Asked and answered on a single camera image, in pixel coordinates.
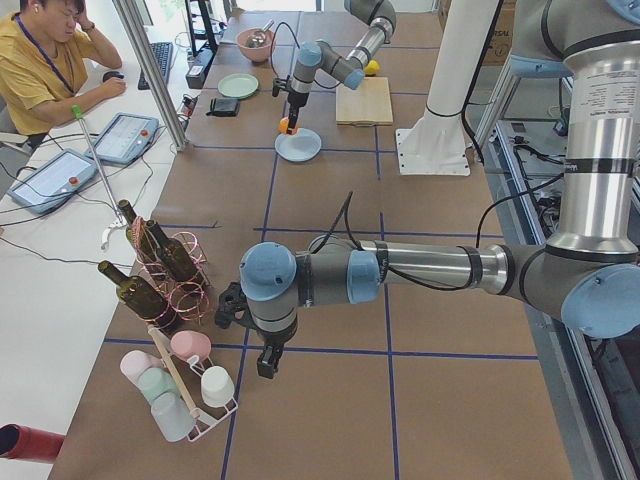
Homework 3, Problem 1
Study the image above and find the dark green wine bottle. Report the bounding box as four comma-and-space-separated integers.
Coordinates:
98, 260, 176, 328

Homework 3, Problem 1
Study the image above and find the seated person yellow shirt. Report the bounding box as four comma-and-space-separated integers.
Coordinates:
1, 1, 126, 137

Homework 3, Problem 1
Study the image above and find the bamboo cutting board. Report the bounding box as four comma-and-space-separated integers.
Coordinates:
336, 77, 394, 126

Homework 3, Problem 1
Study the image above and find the lower yellow lemon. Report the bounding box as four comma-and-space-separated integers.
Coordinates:
364, 60, 380, 76

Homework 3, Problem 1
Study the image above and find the pink bowl with ice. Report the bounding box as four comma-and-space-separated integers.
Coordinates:
236, 28, 274, 63

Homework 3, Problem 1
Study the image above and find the white plastic cup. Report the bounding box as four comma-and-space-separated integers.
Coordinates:
200, 366, 235, 408

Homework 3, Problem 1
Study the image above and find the near teach pendant tablet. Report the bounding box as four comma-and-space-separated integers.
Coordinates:
8, 149, 98, 214

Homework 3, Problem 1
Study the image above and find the aluminium frame post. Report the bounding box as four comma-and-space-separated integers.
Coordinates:
112, 0, 187, 152

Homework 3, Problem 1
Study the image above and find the light green plate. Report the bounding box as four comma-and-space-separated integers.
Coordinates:
217, 73, 259, 100

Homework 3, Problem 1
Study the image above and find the green plastic cup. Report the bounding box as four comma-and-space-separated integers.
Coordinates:
137, 367, 180, 404

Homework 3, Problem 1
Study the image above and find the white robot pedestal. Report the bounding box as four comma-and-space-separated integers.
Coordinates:
396, 0, 501, 176

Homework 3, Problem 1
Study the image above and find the black keyboard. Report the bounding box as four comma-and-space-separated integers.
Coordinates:
137, 41, 175, 92

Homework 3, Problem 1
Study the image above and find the steel ice scoop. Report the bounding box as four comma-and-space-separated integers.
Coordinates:
245, 19, 274, 48

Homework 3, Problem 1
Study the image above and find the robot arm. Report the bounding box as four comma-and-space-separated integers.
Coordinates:
272, 0, 396, 135
240, 1, 639, 378

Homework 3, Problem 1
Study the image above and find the teach pendant tablet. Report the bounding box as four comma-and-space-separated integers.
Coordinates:
92, 112, 159, 166
8, 149, 98, 214

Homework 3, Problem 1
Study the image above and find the red tube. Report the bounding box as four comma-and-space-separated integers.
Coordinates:
1, 424, 66, 464

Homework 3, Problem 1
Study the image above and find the black computer mouse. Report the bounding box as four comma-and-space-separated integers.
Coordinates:
102, 71, 124, 82

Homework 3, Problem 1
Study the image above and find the orange mandarin fruit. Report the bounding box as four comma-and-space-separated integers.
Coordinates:
279, 117, 298, 135

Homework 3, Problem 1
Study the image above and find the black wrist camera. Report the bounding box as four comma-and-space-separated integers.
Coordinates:
214, 282, 250, 329
272, 76, 291, 97

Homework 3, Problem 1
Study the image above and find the light blue plate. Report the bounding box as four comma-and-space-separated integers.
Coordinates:
274, 128, 322, 162

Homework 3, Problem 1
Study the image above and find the far teach pendant tablet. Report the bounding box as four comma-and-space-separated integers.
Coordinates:
92, 112, 159, 166

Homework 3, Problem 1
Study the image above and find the folded grey cloth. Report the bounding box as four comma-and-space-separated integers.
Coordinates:
206, 97, 240, 118

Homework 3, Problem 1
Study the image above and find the grey blue plastic cup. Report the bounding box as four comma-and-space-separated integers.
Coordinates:
150, 392, 196, 442

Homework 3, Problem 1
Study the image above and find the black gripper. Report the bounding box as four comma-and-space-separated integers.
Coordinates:
256, 329, 297, 379
287, 92, 308, 124

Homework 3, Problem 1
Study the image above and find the copper wire bottle rack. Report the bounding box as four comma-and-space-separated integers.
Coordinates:
126, 216, 215, 327

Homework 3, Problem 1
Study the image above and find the pale pink plastic cup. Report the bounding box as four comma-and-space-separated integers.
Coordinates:
120, 350, 164, 386

